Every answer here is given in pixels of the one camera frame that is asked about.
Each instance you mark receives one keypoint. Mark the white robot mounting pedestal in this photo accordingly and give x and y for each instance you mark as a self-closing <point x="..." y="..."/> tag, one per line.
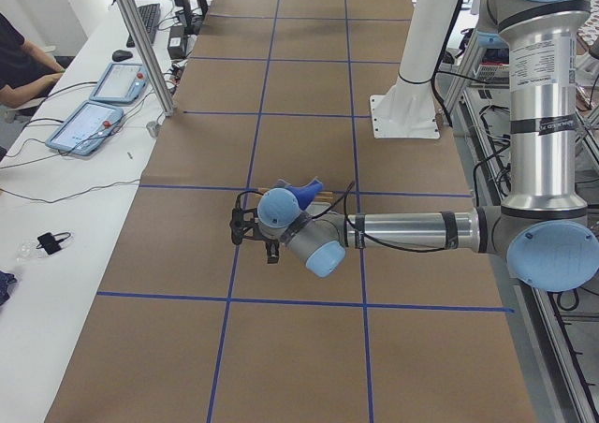
<point x="407" y="110"/>

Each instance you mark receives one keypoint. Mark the blue white teach pendant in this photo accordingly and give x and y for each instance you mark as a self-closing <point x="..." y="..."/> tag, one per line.
<point x="85" y="129"/>

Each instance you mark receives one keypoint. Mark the black equipment box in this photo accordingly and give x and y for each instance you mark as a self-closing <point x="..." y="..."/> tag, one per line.
<point x="177" y="42"/>

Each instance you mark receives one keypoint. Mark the clear plastic bag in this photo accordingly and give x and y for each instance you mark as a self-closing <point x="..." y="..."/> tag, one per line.
<point x="30" y="251"/>

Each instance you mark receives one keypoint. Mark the black computer mouse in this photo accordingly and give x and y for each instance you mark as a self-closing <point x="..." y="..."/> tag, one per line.
<point x="121" y="55"/>

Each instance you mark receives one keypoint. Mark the small black device with cable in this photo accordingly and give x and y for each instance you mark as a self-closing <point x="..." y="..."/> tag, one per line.
<point x="51" y="243"/>

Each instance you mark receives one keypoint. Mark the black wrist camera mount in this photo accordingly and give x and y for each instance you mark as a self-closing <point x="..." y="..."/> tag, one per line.
<point x="244" y="226"/>

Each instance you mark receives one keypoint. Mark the inner wooden rack bar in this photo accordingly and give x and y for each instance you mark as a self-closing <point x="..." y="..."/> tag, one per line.
<point x="322" y="198"/>

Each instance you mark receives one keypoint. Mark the blue and grey towel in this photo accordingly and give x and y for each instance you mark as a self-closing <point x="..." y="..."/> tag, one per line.
<point x="304" y="194"/>

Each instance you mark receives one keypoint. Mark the black keyboard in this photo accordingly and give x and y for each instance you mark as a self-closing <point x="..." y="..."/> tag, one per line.
<point x="150" y="18"/>

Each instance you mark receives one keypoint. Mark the dark blue cloth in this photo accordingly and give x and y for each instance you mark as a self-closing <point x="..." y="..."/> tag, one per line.
<point x="6" y="281"/>

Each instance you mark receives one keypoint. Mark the seated person in black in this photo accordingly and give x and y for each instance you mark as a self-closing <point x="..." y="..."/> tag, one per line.
<point x="27" y="72"/>

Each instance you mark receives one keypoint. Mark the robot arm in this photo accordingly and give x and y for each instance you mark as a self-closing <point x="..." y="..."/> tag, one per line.
<point x="540" y="228"/>

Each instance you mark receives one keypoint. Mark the aluminium camera post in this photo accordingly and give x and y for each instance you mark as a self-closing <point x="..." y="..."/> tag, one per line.
<point x="136" y="29"/>

